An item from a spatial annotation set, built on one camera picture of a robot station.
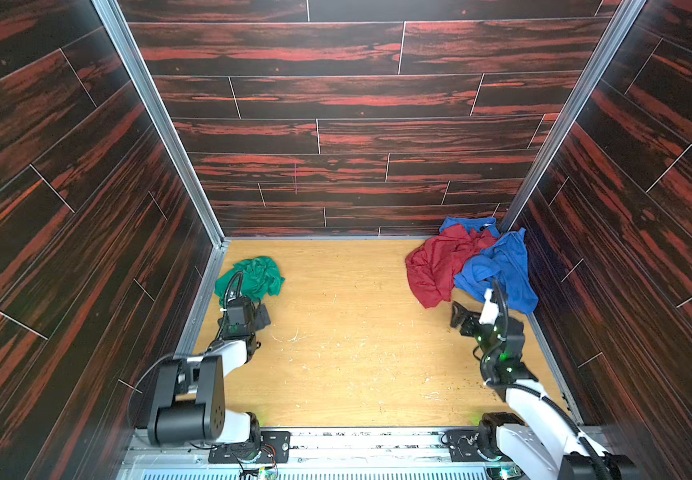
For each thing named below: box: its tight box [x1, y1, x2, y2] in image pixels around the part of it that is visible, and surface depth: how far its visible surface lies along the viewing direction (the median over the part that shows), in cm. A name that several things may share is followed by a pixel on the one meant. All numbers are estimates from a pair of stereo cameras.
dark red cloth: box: [405, 224, 497, 309], surface depth 109 cm
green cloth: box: [214, 256, 285, 309], surface depth 104 cm
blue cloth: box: [440, 216, 539, 315], surface depth 106 cm
